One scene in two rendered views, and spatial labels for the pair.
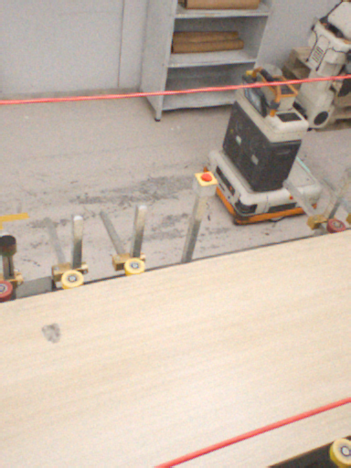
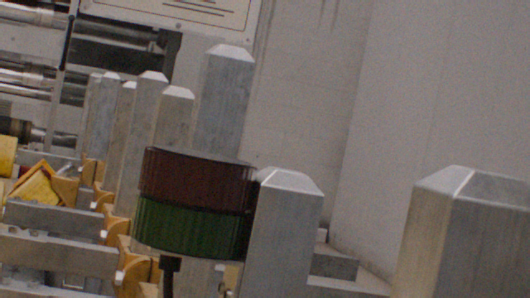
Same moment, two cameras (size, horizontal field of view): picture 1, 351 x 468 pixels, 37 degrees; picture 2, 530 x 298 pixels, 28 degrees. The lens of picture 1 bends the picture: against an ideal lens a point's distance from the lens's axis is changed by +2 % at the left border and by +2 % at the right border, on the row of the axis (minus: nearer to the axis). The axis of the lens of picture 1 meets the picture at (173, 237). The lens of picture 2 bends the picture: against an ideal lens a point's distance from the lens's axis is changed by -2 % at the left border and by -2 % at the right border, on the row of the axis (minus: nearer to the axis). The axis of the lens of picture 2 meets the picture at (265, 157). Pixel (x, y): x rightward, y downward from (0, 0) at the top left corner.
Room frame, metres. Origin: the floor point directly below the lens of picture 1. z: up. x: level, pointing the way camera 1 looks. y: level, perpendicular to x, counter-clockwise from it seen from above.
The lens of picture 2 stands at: (1.39, 0.03, 1.14)
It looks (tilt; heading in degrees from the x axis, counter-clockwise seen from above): 3 degrees down; 108
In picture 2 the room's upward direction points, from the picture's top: 11 degrees clockwise
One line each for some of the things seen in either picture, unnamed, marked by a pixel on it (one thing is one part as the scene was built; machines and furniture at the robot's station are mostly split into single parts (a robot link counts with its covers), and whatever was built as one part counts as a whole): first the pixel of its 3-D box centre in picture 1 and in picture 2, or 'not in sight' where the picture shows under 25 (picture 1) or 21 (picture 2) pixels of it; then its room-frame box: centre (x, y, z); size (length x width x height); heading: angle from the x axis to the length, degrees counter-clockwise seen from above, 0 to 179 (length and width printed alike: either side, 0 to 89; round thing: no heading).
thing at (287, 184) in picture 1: (308, 208); not in sight; (2.06, -0.63, 0.83); 0.43 x 0.03 x 0.04; 31
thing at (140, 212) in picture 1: (135, 247); not in sight; (1.48, 0.15, 0.90); 0.04 x 0.04 x 0.48; 31
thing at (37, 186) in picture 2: not in sight; (31, 199); (0.59, 1.41, 0.93); 0.09 x 0.08 x 0.09; 31
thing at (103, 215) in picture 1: (118, 246); not in sight; (1.54, 0.23, 0.82); 0.43 x 0.03 x 0.04; 31
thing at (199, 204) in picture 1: (193, 231); not in sight; (1.62, -0.08, 0.93); 0.05 x 0.05 x 0.45; 31
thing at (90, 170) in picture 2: not in sight; (93, 170); (0.44, 1.88, 0.95); 0.14 x 0.06 x 0.05; 121
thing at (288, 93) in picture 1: (277, 93); not in sight; (3.10, -0.45, 0.87); 0.23 x 0.15 x 0.11; 31
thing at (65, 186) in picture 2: not in sight; (43, 189); (0.60, 1.41, 0.95); 0.10 x 0.04 x 0.10; 31
